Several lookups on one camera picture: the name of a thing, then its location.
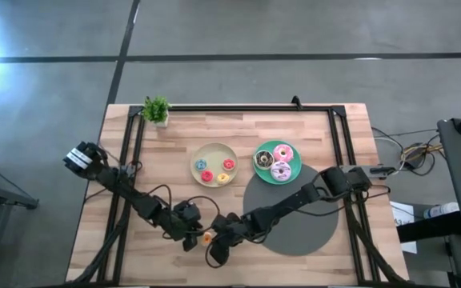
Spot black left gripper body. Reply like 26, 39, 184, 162
162, 218, 204, 241

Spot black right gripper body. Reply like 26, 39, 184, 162
216, 218, 263, 246

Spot chocolate donut with white stripes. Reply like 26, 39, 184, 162
254, 150, 275, 170

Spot grey round woven mat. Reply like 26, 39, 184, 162
242, 162, 340, 257

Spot purple donut with chocolate stripes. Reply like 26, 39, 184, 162
270, 161, 293, 182

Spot beige round plate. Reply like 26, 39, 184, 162
190, 142, 239, 188

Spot teal round plate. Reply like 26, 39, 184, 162
252, 139, 303, 186

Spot pink frosted donut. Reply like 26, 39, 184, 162
273, 143, 295, 164

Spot green plant in white pot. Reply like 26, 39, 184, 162
141, 95, 172, 128

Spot white paper sheet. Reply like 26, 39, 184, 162
390, 201, 419, 255

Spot white bottle with blue cap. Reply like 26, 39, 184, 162
423, 202, 460, 220

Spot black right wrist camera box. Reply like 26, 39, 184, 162
213, 212, 242, 230

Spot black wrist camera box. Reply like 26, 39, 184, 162
213, 212, 242, 230
173, 201, 202, 222

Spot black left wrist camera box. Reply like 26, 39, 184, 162
173, 201, 202, 222

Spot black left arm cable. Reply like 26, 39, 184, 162
150, 183, 222, 233

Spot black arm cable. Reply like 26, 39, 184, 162
150, 183, 222, 233
294, 171, 392, 218

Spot black cable bundle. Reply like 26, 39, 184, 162
345, 199, 410, 285
72, 207, 132, 284

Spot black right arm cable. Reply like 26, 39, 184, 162
294, 171, 392, 218

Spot black aluminium table frame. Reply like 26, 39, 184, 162
94, 104, 382, 286

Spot tangled floor cables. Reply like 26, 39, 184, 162
371, 126, 444, 178

